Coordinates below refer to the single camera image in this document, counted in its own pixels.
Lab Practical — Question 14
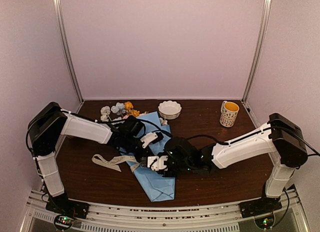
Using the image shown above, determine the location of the blue wrapping paper sheet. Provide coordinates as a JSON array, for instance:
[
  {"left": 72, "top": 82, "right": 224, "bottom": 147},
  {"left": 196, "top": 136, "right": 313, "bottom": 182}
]
[{"left": 133, "top": 111, "right": 176, "bottom": 202}]

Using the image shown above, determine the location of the floral ceramic mug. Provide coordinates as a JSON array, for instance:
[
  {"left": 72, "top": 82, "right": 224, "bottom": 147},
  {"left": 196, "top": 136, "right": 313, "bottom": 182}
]
[{"left": 219, "top": 100, "right": 240, "bottom": 128}]

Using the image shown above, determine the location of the orange flower stem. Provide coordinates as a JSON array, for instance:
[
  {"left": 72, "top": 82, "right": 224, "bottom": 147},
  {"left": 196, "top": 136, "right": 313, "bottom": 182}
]
[{"left": 124, "top": 101, "right": 140, "bottom": 117}]

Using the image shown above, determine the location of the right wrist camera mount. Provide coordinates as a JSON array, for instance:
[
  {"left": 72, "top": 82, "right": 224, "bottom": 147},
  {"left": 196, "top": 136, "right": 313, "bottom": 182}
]
[{"left": 140, "top": 155, "right": 168, "bottom": 172}]

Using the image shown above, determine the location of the white fluted ceramic dish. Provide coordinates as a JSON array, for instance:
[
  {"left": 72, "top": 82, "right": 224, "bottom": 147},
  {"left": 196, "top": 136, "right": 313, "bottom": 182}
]
[{"left": 158, "top": 100, "right": 182, "bottom": 120}]

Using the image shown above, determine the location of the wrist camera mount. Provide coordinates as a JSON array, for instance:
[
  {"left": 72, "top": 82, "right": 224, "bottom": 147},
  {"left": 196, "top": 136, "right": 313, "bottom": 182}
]
[
  {"left": 140, "top": 132, "right": 164, "bottom": 149},
  {"left": 140, "top": 155, "right": 168, "bottom": 172}
]

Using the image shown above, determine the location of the white flower stem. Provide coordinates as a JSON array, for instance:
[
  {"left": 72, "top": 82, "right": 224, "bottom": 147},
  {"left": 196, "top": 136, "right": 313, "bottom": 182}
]
[{"left": 100, "top": 106, "right": 111, "bottom": 122}]

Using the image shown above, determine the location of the front aluminium rail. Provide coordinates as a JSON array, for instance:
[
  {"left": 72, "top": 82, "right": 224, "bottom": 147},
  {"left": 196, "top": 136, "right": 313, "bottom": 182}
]
[{"left": 21, "top": 184, "right": 307, "bottom": 232}]

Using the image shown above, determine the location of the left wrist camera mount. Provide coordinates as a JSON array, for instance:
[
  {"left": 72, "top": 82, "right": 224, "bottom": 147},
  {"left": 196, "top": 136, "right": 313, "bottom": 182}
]
[{"left": 140, "top": 132, "right": 164, "bottom": 149}]

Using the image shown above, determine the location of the blue hydrangea flower bunch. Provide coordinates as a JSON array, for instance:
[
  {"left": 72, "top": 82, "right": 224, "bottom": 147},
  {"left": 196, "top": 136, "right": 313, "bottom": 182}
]
[{"left": 111, "top": 102, "right": 127, "bottom": 117}]

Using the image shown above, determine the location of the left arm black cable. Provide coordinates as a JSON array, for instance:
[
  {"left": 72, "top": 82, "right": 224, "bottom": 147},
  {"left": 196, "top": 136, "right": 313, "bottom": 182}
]
[{"left": 107, "top": 118, "right": 173, "bottom": 139}]

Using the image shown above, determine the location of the cream ribbon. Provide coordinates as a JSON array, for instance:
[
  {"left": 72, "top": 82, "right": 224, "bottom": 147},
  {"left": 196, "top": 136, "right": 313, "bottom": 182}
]
[{"left": 91, "top": 154, "right": 141, "bottom": 173}]

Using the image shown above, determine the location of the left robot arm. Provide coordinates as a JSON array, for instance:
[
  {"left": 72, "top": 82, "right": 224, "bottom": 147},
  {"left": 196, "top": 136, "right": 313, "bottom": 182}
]
[{"left": 25, "top": 101, "right": 153, "bottom": 214}]

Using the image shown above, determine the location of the left aluminium corner post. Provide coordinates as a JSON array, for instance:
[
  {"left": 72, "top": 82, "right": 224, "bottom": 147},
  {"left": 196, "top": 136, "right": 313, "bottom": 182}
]
[{"left": 53, "top": 0, "right": 84, "bottom": 103}]

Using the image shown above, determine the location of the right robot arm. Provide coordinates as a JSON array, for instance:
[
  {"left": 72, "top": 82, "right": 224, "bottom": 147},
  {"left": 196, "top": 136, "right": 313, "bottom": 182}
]
[{"left": 148, "top": 113, "right": 320, "bottom": 218}]

